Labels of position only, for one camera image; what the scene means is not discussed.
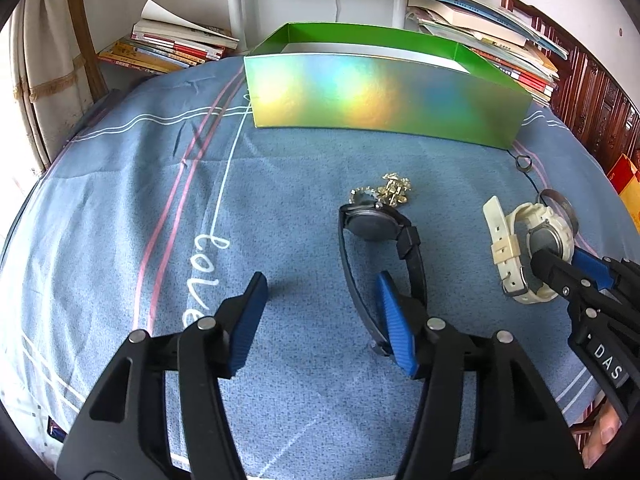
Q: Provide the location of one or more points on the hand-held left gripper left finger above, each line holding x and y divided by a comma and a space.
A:
247, 325

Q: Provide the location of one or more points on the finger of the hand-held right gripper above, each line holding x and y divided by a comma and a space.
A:
560, 275
592, 270

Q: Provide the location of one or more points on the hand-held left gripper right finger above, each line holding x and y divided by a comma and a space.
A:
397, 330

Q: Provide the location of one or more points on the white wrist watch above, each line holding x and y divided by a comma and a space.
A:
510, 247

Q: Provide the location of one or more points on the black wrist watch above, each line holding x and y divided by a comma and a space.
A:
372, 222

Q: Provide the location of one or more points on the green holographic cardboard box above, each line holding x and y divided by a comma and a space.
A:
375, 95

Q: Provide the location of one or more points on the person's right hand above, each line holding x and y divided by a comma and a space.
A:
602, 435

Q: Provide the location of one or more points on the yellow and red paper bag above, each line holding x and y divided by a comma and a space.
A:
627, 185

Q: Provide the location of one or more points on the blue striped bedsheet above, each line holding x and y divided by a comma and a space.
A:
280, 200

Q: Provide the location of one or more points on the silver rhinestone brooch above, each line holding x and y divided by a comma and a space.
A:
365, 194

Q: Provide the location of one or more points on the red carved wooden bench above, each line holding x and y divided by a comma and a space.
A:
600, 105

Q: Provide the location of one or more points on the large stack of books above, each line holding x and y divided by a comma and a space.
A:
480, 35

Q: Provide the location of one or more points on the small stack of books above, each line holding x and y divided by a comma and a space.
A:
170, 45

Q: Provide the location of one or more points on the beige curtain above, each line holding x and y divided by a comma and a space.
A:
45, 60

